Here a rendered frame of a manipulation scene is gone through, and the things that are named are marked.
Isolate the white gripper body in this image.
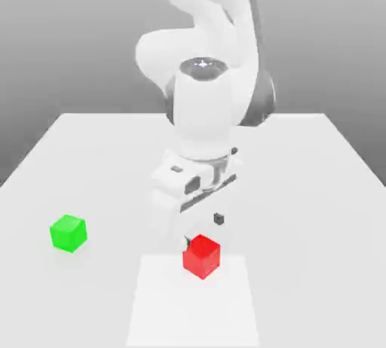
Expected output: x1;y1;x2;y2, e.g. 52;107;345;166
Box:
178;172;240;226

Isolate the small red cube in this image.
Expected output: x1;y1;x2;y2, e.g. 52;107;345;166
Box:
182;234;222;281

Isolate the small green cube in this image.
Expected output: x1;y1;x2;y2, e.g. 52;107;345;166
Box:
49;214;88;254

